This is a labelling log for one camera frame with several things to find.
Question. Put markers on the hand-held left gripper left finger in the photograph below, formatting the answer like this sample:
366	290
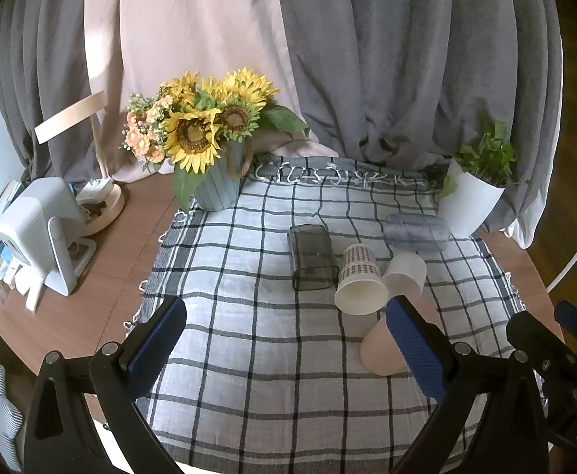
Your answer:
154	338

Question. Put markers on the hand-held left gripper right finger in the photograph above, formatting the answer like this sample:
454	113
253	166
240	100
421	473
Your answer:
417	350

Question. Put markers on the pink cup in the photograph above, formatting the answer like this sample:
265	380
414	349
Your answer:
380	350

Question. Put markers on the white cup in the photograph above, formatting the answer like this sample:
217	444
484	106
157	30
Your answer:
406	271

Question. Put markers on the patterned paper cup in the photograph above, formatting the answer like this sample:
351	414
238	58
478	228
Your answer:
360	281

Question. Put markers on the grey-blue translucent cup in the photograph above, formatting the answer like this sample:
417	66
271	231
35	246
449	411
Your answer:
417	232

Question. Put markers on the dark clear square cup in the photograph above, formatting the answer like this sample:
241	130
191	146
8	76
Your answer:
312	256

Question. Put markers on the white sheer curtain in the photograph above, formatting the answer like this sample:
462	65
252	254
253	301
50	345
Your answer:
525	227

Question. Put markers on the checked tablecloth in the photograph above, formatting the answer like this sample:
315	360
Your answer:
269	355

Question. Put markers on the beige desk lamp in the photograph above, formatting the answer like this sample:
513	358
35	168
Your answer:
106	207

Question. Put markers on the white plant pot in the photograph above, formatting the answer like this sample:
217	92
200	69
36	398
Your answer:
468	205

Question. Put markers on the white power adapter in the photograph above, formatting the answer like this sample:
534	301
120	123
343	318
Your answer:
96	190

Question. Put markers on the white desktop device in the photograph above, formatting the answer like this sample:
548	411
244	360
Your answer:
37	222

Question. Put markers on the blue-grey ribbed vase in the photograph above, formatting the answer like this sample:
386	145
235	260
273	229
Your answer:
219	182

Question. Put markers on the striped star cushion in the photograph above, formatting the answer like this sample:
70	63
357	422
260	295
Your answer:
0	410

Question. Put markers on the green leafy plant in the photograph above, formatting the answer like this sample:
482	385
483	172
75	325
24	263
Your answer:
488	155

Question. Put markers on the sunflower bouquet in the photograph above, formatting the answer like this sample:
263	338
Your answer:
195	128

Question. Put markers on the grey curtain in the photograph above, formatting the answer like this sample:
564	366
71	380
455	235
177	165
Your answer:
417	59
37	59

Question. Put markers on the pink curtain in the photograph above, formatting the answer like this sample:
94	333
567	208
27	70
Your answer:
185	24

